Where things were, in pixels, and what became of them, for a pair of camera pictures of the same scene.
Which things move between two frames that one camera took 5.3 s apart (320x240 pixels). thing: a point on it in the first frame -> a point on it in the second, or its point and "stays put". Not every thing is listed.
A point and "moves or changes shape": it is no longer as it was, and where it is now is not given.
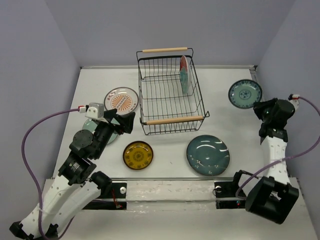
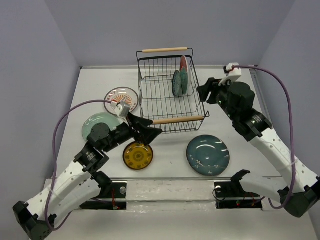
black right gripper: (259, 106) -> (205, 90)
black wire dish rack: (164, 107) stays put
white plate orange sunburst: (123, 99) stays put
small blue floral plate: (244, 94) moves or changes shape
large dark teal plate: (208, 155) stays put
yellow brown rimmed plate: (138, 155) stays put
